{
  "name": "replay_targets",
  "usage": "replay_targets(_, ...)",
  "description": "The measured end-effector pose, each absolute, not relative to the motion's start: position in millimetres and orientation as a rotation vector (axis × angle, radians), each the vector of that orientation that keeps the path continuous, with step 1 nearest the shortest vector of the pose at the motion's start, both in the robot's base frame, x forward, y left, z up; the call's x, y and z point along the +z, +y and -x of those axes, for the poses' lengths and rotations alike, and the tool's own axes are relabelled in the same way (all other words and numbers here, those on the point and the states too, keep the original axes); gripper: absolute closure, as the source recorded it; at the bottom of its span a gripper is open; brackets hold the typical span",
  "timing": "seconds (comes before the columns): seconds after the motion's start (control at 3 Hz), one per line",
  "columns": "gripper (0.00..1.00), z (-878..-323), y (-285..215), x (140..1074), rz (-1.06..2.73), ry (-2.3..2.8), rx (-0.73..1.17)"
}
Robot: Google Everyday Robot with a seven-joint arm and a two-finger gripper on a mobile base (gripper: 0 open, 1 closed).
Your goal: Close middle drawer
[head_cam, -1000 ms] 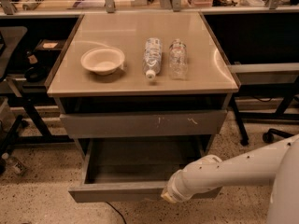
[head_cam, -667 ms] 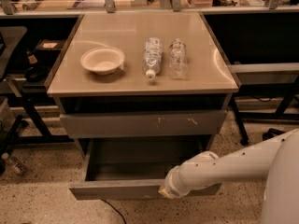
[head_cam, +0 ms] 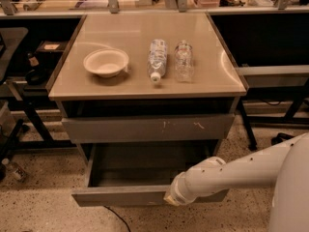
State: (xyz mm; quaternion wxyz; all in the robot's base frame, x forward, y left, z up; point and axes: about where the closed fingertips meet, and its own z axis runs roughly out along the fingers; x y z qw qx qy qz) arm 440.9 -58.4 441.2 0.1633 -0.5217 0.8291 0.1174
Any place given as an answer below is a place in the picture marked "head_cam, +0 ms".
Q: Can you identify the white paper bowl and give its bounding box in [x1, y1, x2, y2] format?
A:
[83, 48, 129, 78]

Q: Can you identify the clear capped water bottle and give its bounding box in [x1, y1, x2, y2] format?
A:
[148, 39, 167, 83]

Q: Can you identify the grey drawer cabinet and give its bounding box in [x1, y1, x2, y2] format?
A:
[48, 13, 246, 160]

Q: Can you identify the grey drawer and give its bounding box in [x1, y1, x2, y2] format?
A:
[62, 114, 235, 143]
[72, 140, 216, 207]

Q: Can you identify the grey top drawer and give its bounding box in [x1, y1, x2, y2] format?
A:
[62, 114, 235, 143]

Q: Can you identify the black desk leg frame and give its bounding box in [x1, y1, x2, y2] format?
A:
[238, 101, 257, 151]

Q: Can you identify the clear empty plastic bottle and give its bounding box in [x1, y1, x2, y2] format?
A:
[175, 41, 194, 82]

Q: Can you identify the black office chair base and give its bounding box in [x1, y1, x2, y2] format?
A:
[271, 132, 293, 145]

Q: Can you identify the small bottle on floor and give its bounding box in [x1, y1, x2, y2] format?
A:
[1, 159, 27, 182]

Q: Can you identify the black floor cable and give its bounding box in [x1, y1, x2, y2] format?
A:
[103, 205, 132, 232]

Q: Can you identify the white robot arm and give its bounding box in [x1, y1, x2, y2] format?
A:
[164, 133, 309, 232]

